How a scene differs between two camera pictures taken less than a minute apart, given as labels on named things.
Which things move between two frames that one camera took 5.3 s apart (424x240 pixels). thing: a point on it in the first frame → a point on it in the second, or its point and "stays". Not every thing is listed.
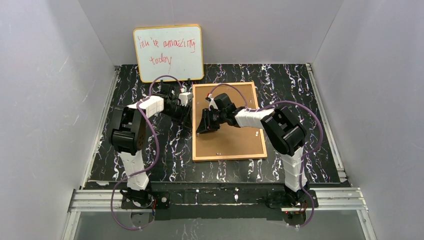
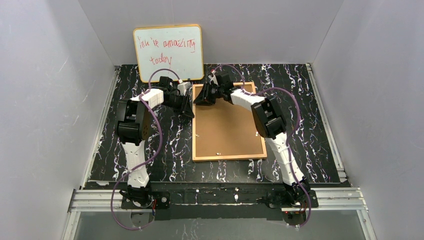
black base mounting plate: x=253 y=205 stays
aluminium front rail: x=330 y=198 stays
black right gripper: x=210 y=117 → x=208 y=95
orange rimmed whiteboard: x=176 y=51 stays
